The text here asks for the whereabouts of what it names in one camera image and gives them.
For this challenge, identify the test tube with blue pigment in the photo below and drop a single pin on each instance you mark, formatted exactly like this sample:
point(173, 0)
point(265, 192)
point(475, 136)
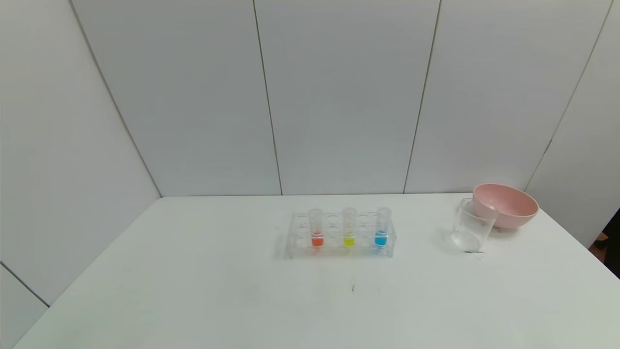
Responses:
point(381, 239)

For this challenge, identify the clear plastic beaker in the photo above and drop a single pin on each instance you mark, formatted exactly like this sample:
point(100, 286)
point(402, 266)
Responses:
point(472, 228)

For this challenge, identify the test tube with yellow pigment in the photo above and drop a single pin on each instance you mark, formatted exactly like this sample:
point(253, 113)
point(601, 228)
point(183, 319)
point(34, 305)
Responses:
point(349, 240)

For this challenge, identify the pink bowl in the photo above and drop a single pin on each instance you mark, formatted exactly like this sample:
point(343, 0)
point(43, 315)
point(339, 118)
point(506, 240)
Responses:
point(513, 208)

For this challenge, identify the test tube with red pigment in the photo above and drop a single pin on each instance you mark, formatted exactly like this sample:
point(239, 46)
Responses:
point(317, 240)

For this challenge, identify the clear acrylic test tube rack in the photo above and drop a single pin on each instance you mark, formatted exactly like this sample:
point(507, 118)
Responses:
point(334, 252)

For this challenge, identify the dark background object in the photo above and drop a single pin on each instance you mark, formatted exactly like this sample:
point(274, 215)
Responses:
point(612, 242)

